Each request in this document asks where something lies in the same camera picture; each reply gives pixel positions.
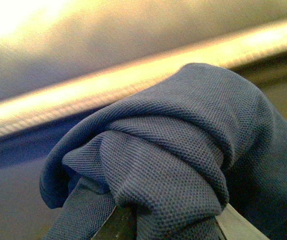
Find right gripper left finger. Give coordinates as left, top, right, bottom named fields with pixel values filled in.
left=98, top=206, right=137, bottom=240

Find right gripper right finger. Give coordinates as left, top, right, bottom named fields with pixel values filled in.
left=215, top=203, right=269, bottom=240

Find silver front-load washing machine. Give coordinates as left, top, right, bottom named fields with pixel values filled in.
left=0, top=0, right=287, bottom=240

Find dark blue polo shirt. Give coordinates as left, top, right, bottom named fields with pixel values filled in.
left=39, top=63, right=287, bottom=240

